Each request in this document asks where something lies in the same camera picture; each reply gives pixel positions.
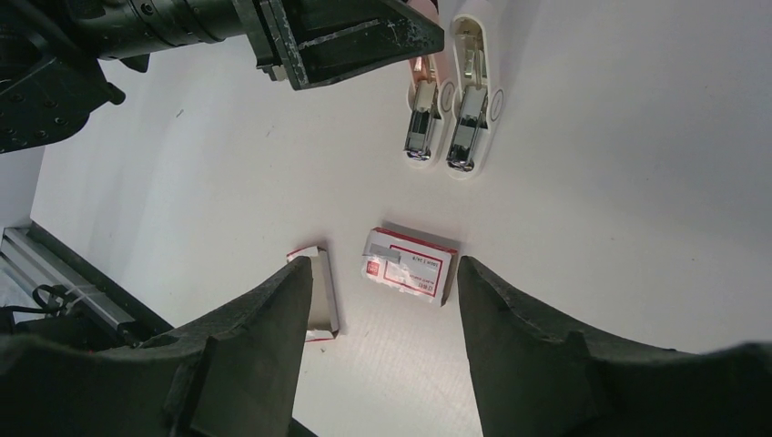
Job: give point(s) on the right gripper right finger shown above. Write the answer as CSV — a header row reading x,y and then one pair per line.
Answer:
x,y
537,371

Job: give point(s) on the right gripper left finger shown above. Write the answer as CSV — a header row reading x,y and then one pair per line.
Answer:
x,y
231,372

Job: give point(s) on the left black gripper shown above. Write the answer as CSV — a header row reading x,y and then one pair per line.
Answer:
x,y
307,43

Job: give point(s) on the cardboard staple box tray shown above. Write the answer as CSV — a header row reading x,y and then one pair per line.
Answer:
x,y
323,321

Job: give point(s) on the red staple box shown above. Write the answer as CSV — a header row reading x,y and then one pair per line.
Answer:
x,y
418,267

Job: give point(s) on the white mini stapler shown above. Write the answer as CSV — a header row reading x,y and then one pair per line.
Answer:
x,y
479,99

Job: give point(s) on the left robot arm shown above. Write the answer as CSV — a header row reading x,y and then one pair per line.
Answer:
x,y
51,51

